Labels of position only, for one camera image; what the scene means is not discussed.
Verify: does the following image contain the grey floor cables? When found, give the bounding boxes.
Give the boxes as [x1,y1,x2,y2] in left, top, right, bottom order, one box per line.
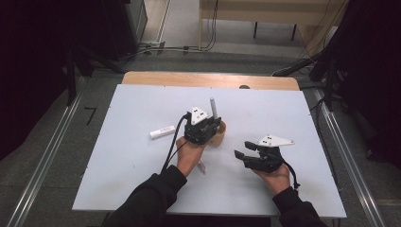
[119,44,204,62]

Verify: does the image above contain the black hanging cable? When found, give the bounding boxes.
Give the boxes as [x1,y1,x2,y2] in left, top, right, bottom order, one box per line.
[204,0,219,52]

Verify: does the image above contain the wooden table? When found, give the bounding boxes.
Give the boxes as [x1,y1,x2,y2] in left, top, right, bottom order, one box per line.
[121,71,301,92]

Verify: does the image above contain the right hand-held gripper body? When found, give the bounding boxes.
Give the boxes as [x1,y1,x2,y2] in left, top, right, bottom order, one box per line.
[248,134,296,174]

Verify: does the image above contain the metal floor rail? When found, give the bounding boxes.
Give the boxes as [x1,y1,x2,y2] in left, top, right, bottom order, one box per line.
[7,93,83,227]
[312,88,388,227]

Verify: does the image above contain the white tube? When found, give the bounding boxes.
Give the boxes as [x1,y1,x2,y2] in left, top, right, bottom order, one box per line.
[149,125,177,140]

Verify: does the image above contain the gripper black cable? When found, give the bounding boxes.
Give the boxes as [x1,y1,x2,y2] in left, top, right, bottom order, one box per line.
[161,113,192,174]
[281,158,302,190]

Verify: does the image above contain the yellow pen holder with bear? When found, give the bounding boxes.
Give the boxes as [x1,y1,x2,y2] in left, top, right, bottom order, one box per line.
[206,119,228,148]

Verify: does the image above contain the person's left hand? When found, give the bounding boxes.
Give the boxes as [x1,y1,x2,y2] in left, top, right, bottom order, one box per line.
[175,135,206,178]

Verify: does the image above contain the person's right hand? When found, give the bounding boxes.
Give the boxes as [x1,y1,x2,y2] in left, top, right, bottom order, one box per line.
[252,163,292,197]

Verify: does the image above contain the white pen with blue cap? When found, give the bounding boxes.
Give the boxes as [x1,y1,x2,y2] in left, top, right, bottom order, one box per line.
[209,96,219,121]

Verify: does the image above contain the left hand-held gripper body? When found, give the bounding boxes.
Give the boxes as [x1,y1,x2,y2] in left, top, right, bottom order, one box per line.
[183,106,219,146]

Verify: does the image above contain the black stand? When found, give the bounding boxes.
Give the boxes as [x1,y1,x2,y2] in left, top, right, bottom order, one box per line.
[63,46,96,107]

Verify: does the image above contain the light wooden bench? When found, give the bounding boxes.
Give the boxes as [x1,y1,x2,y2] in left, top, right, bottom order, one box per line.
[198,0,350,50]

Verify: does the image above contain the dark cabinet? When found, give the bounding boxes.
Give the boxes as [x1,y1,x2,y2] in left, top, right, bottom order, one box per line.
[102,0,148,61]

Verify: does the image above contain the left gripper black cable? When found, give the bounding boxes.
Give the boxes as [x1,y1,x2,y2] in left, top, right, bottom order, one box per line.
[161,113,192,174]

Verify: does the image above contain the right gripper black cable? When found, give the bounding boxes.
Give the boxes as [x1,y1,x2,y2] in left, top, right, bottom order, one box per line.
[281,158,302,190]

